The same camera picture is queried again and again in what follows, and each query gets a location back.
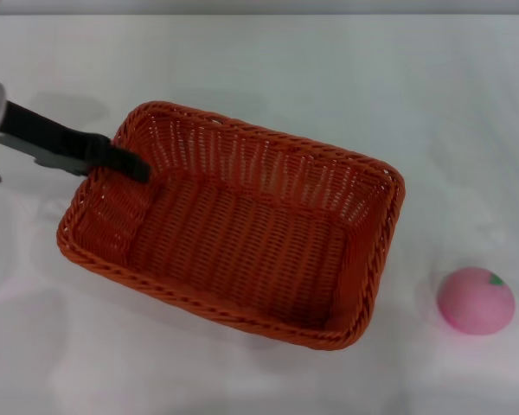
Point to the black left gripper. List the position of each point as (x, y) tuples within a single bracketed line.
[(19, 121)]

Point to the pink peach toy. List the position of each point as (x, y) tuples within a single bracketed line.
[(473, 302)]

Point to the orange woven plastic basket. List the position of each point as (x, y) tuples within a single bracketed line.
[(242, 250)]

